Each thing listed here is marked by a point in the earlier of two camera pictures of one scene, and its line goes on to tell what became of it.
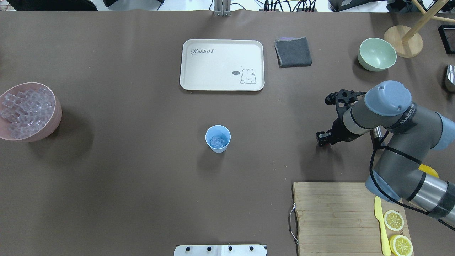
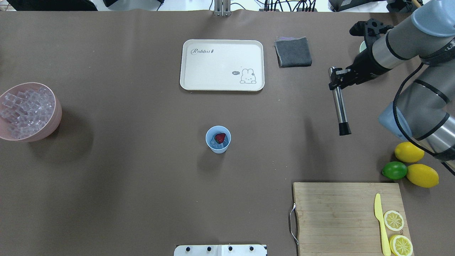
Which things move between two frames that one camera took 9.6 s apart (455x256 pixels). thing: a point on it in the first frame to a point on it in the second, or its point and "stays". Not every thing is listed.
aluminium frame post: [222, 8] stays
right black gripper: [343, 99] to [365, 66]
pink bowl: [30, 112] stays
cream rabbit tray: [222, 65] stays
